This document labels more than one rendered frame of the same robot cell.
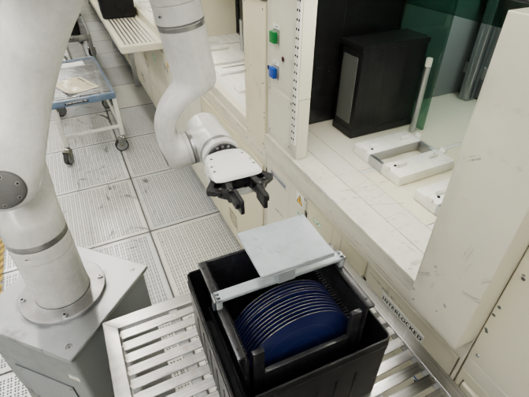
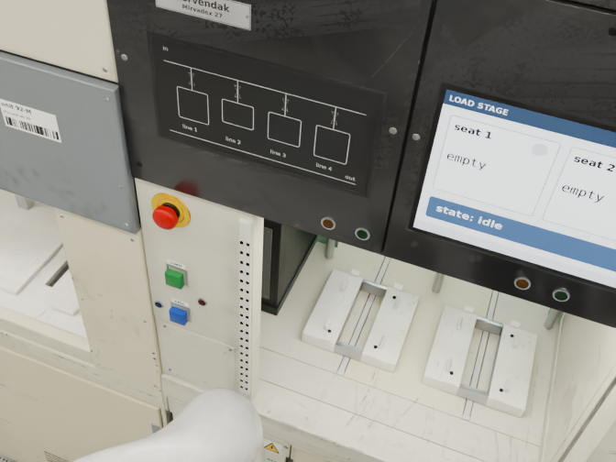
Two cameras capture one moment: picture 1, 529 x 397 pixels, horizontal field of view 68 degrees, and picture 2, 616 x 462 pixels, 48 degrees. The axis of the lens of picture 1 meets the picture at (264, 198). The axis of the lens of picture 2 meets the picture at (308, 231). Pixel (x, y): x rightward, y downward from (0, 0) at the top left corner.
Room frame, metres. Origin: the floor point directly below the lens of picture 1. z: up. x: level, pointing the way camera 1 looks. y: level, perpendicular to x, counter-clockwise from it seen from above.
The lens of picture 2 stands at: (0.47, 0.39, 2.08)
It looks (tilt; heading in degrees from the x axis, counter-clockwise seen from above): 44 degrees down; 312
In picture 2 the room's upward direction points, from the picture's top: 5 degrees clockwise
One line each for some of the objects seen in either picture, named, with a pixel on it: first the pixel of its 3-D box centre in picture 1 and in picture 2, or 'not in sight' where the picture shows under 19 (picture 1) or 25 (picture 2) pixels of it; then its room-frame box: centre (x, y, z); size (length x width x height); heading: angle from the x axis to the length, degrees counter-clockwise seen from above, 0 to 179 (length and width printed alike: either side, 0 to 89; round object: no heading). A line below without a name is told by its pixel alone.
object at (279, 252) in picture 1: (280, 305); not in sight; (0.44, -0.03, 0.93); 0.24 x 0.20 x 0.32; 114
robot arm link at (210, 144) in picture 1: (222, 155); not in sight; (0.73, 0.09, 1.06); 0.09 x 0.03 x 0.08; 114
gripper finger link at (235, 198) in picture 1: (230, 199); not in sight; (0.57, 0.06, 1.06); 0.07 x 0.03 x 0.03; 24
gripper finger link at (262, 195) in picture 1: (264, 191); not in sight; (0.60, 0.00, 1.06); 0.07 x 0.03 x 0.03; 24
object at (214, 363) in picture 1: (279, 331); not in sight; (0.44, -0.03, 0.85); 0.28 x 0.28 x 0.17; 24
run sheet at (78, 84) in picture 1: (75, 83); not in sight; (2.72, 1.36, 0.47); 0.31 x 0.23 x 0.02; 47
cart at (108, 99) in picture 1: (85, 104); not in sight; (2.89, 1.41, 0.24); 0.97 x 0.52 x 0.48; 28
